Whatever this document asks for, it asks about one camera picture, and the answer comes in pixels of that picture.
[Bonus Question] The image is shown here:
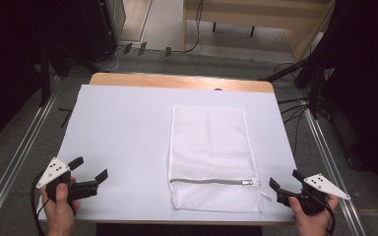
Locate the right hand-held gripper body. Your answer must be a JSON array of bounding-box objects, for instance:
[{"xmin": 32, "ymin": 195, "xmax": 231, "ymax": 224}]
[{"xmin": 276, "ymin": 173, "xmax": 351, "ymax": 217}]

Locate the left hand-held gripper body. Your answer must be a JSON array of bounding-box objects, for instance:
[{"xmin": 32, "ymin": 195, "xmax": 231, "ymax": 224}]
[{"xmin": 35, "ymin": 156, "xmax": 99, "ymax": 207}]

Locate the person's right hand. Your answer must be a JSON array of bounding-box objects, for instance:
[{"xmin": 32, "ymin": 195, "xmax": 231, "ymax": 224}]
[{"xmin": 287, "ymin": 195, "xmax": 340, "ymax": 236}]

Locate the person's left hand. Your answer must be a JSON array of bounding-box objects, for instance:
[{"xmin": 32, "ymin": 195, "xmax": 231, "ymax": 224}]
[{"xmin": 40, "ymin": 176, "xmax": 82, "ymax": 236}]

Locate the white table sheet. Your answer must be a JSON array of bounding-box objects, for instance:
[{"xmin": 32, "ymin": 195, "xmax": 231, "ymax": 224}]
[{"xmin": 36, "ymin": 84, "xmax": 298, "ymax": 224}]

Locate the white mesh laundry bag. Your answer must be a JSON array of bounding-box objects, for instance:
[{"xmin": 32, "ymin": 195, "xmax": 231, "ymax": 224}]
[{"xmin": 167, "ymin": 105, "xmax": 273, "ymax": 213}]

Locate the black metal stand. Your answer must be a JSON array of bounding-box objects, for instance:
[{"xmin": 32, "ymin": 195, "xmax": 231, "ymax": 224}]
[
  {"xmin": 37, "ymin": 43, "xmax": 100, "ymax": 107},
  {"xmin": 258, "ymin": 54, "xmax": 334, "ymax": 121}
]

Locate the person's dark clothing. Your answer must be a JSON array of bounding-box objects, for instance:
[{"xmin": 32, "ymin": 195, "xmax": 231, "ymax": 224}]
[{"xmin": 95, "ymin": 223, "xmax": 264, "ymax": 236}]

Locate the dark curtain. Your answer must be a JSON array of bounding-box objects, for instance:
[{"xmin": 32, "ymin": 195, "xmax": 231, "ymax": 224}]
[
  {"xmin": 0, "ymin": 0, "xmax": 52, "ymax": 154},
  {"xmin": 306, "ymin": 0, "xmax": 378, "ymax": 205}
]

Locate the black cabinet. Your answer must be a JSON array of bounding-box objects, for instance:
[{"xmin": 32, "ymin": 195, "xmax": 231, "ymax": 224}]
[{"xmin": 77, "ymin": 0, "xmax": 128, "ymax": 63}]

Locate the light wooden furniture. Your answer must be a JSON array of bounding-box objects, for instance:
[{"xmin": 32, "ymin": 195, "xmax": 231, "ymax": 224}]
[{"xmin": 182, "ymin": 0, "xmax": 338, "ymax": 63}]

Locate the metal floor rail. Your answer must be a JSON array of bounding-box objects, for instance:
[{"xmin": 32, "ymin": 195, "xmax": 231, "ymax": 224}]
[
  {"xmin": 303, "ymin": 106, "xmax": 367, "ymax": 236},
  {"xmin": 0, "ymin": 74, "xmax": 62, "ymax": 234}
]

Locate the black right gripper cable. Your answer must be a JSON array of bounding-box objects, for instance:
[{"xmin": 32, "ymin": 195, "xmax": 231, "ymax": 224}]
[{"xmin": 318, "ymin": 195, "xmax": 338, "ymax": 236}]

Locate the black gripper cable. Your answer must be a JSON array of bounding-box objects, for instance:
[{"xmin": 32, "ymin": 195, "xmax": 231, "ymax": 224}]
[
  {"xmin": 318, "ymin": 195, "xmax": 338, "ymax": 236},
  {"xmin": 30, "ymin": 169, "xmax": 47, "ymax": 236}
]

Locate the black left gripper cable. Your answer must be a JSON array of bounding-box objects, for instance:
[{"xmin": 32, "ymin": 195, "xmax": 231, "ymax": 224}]
[{"xmin": 30, "ymin": 169, "xmax": 47, "ymax": 236}]

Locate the bundle of black floor cables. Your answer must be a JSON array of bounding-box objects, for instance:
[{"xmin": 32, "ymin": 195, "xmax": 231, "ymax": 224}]
[{"xmin": 276, "ymin": 95, "xmax": 311, "ymax": 159}]

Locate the white floor cable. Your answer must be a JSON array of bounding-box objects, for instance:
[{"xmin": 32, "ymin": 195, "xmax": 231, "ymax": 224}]
[{"xmin": 93, "ymin": 44, "xmax": 126, "ymax": 74}]

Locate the black floor cable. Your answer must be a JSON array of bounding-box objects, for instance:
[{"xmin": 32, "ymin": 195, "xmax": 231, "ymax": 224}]
[{"xmin": 170, "ymin": 0, "xmax": 206, "ymax": 55}]

